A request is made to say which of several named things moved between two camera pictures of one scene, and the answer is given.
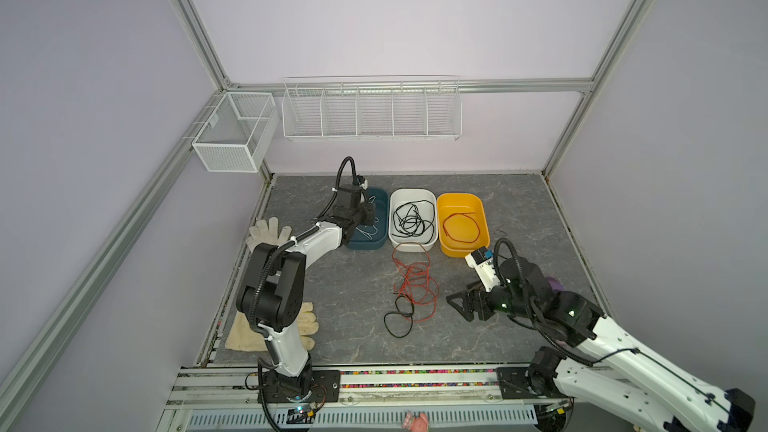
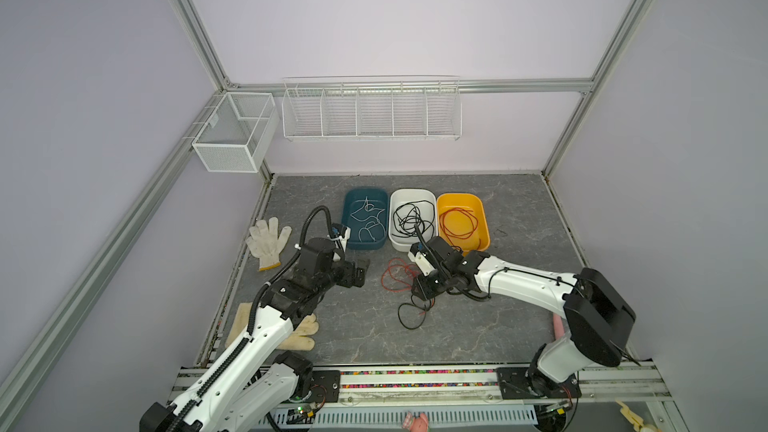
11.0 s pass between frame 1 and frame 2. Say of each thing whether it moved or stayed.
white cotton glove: stayed
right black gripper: moved
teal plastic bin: stayed
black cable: stayed
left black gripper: moved
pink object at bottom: stayed
